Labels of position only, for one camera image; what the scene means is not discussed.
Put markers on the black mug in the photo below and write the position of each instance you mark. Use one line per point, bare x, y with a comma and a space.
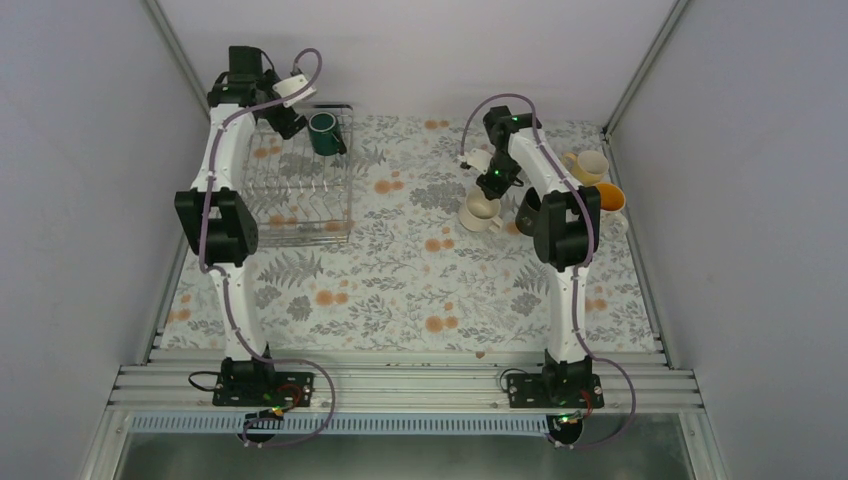
527, 213

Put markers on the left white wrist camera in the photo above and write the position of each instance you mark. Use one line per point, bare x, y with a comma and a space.
295, 89

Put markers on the iridescent floral mug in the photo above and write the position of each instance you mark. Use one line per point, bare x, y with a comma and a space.
614, 224

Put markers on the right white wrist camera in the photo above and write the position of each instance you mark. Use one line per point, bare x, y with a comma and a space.
477, 159

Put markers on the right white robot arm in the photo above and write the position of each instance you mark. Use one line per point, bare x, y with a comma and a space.
565, 234

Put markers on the beige cream mug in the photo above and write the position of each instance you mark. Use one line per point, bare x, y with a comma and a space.
478, 213

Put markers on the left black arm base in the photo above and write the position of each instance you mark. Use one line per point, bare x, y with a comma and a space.
254, 383

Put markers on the wire dish rack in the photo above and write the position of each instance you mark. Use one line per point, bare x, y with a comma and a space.
297, 198

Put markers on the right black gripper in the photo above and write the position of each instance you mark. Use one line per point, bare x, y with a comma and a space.
496, 190

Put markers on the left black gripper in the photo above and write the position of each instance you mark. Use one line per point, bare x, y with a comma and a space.
279, 124

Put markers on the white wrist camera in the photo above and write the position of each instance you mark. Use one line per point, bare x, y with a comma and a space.
295, 89
477, 159

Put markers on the yellow mug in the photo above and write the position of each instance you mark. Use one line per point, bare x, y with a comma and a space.
589, 167

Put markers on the teal green mug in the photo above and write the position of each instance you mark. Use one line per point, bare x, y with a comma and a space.
326, 135

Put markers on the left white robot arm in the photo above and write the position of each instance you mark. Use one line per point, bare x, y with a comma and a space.
217, 223

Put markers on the aluminium rail frame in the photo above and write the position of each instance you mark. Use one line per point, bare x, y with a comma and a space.
448, 391

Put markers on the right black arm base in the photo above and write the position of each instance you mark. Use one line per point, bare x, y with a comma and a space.
553, 391

